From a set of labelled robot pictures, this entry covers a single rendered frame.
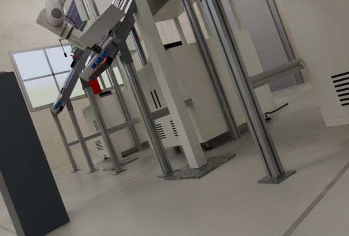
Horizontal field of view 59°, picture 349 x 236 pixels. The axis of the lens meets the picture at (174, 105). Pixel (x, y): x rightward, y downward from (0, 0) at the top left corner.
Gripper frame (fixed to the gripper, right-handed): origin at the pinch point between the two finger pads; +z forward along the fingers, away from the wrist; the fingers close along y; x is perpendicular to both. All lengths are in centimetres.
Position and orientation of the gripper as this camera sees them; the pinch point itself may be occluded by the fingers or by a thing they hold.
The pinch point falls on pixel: (97, 49)
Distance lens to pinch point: 168.7
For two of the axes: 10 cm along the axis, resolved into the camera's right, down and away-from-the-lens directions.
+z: 8.0, 4.7, 3.6
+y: 4.9, -1.7, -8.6
